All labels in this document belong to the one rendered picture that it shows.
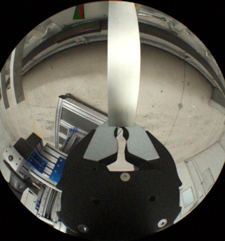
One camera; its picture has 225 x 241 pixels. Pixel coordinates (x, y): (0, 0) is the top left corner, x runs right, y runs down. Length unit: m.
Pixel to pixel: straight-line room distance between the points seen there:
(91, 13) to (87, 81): 0.82
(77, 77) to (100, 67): 0.31
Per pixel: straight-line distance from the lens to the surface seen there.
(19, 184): 0.63
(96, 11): 0.32
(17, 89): 0.25
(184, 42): 0.44
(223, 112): 2.30
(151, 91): 1.04
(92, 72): 0.97
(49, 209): 0.69
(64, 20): 0.35
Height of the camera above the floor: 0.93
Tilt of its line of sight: 59 degrees down
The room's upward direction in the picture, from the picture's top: 174 degrees counter-clockwise
